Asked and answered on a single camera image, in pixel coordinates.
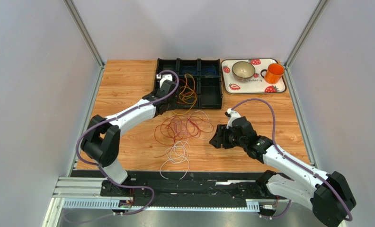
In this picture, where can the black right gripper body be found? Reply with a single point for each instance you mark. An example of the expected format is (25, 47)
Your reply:
(224, 137)

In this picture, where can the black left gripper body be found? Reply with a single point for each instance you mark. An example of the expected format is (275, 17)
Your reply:
(172, 103)

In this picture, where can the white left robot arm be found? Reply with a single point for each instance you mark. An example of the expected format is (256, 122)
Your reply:
(102, 138)

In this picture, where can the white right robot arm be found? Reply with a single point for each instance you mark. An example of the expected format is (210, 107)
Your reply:
(328, 196)

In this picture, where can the black compartment organizer tray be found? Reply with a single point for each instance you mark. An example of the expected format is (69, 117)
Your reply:
(199, 80)

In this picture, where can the strawberry print serving tray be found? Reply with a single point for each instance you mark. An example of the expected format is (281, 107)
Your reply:
(256, 84)

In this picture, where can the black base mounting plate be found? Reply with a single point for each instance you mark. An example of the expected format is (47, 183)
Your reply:
(180, 189)

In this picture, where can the beige ceramic bowl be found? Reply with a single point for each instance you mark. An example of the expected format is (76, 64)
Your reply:
(243, 71)

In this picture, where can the orange mug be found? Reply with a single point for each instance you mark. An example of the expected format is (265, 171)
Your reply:
(273, 73)

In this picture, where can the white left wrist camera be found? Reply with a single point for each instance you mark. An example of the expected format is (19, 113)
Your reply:
(161, 78)

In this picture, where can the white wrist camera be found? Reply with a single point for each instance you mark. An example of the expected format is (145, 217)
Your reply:
(231, 116)
(161, 78)

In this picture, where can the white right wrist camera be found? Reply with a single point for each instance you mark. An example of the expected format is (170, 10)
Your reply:
(231, 116)

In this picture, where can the aluminium corner frame post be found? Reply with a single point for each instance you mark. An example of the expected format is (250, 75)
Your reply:
(84, 32)

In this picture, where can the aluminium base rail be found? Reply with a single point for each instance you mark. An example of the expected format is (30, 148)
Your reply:
(84, 193)

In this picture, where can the right aluminium corner post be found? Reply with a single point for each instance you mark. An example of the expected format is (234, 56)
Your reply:
(321, 5)

